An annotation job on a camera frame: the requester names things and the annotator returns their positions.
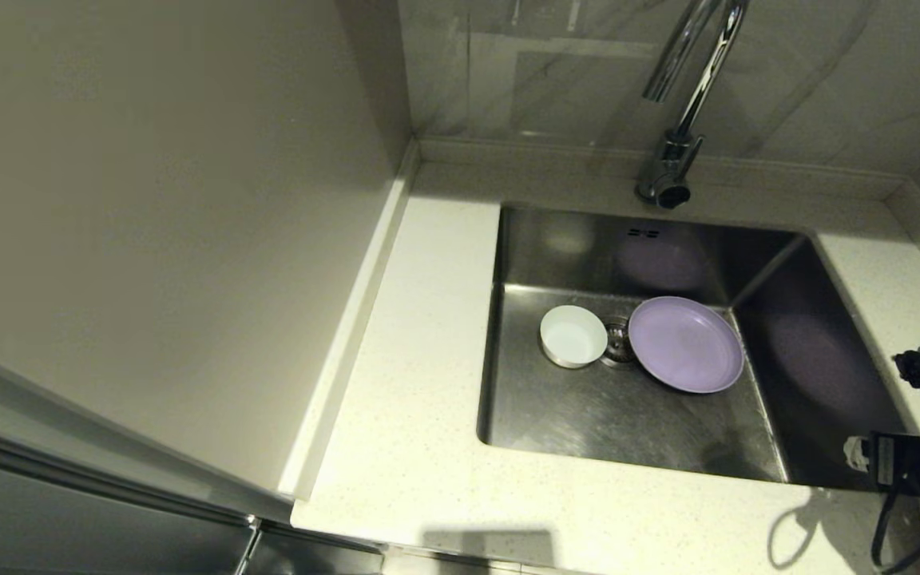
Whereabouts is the purple plate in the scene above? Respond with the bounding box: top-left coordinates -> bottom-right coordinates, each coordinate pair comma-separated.
628,296 -> 745,395

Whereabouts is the small white bowl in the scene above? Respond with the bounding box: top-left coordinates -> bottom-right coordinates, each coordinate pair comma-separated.
540,304 -> 609,370

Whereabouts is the stainless steel sink basin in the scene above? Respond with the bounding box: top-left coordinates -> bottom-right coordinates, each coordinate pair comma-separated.
476,201 -> 920,496

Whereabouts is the round metal drain strainer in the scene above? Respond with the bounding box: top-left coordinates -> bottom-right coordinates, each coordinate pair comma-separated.
602,318 -> 638,367

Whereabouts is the chrome gooseneck faucet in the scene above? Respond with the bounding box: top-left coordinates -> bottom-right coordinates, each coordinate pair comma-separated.
634,0 -> 751,211

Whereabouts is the grey glossy cabinet door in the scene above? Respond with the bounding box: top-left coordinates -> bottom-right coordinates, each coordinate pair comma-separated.
0,343 -> 385,575

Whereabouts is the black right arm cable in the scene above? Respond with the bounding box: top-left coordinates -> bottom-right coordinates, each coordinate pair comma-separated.
871,471 -> 920,573

